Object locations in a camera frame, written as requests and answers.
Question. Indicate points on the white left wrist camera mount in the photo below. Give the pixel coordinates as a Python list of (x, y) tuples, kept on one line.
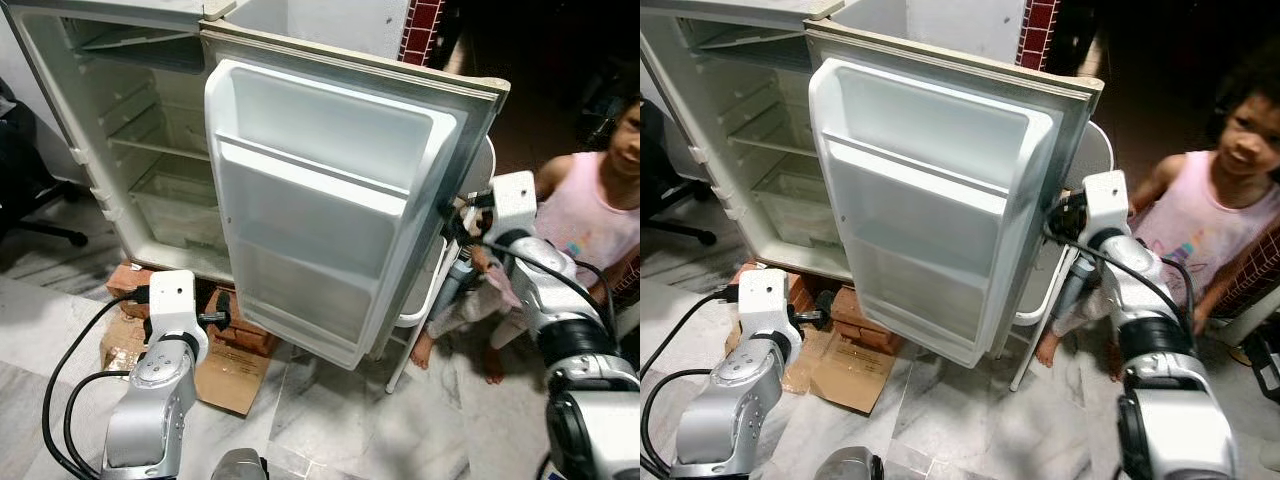
[(172, 300), (765, 300)]

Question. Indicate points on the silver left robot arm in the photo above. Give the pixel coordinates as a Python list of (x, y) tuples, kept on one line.
[(730, 410), (150, 410)]

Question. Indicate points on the white fridge door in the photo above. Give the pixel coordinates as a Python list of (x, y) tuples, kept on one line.
[(920, 200), (320, 200)]

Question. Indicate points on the black office chair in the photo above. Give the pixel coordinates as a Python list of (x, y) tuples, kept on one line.
[(25, 170)]

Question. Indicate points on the grey robot leg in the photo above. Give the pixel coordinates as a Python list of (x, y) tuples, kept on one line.
[(238, 465), (848, 465)]

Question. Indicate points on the clear fridge crisper drawer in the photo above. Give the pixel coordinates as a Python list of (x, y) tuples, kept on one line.
[(790, 215), (175, 215)]

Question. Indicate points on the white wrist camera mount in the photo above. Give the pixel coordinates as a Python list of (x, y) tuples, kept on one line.
[(765, 300), (512, 200), (172, 300), (1106, 200)]

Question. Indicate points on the child in pink top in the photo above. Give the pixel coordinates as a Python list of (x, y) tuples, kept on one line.
[(585, 210), (1195, 210)]

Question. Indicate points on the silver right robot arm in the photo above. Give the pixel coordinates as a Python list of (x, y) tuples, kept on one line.
[(1165, 350), (580, 340)]

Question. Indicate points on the white fridge body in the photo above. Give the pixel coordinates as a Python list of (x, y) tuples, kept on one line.
[(60, 100), (700, 100)]

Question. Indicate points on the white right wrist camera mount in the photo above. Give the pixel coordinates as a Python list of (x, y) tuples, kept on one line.
[(512, 200), (1106, 200)]

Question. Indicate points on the brown cardboard sheet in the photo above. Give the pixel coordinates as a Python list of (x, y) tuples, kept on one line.
[(235, 380), (850, 375)]

